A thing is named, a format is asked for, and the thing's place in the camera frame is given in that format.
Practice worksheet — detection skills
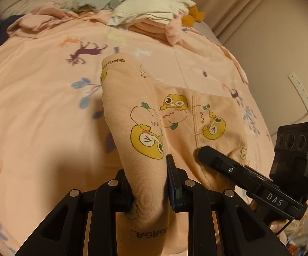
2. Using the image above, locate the peach cartoon print pajama garment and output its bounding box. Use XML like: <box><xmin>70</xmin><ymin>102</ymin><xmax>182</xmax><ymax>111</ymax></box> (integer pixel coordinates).
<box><xmin>101</xmin><ymin>54</ymin><xmax>247</xmax><ymax>255</ymax></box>

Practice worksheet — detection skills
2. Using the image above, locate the person right hand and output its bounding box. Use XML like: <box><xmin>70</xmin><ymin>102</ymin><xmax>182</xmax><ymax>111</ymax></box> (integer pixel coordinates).
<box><xmin>249</xmin><ymin>200</ymin><xmax>290</xmax><ymax>236</ymax></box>

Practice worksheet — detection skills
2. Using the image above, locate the white power strip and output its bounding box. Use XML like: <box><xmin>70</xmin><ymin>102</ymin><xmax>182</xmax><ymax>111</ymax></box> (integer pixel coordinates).
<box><xmin>288</xmin><ymin>72</ymin><xmax>308</xmax><ymax>113</ymax></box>

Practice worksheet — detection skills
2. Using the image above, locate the pink printed bed sheet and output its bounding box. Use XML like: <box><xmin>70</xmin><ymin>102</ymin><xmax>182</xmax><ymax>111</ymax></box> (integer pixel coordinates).
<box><xmin>0</xmin><ymin>11</ymin><xmax>273</xmax><ymax>255</ymax></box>

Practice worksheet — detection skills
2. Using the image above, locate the pink folded garment stack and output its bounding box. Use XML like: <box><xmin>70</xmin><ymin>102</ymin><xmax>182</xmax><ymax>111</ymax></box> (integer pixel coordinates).
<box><xmin>128</xmin><ymin>17</ymin><xmax>183</xmax><ymax>45</ymax></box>

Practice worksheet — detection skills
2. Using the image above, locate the pink crumpled garment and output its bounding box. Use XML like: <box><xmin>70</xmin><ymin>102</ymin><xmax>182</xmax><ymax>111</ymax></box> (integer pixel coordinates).
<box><xmin>6</xmin><ymin>4</ymin><xmax>96</xmax><ymax>39</ymax></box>

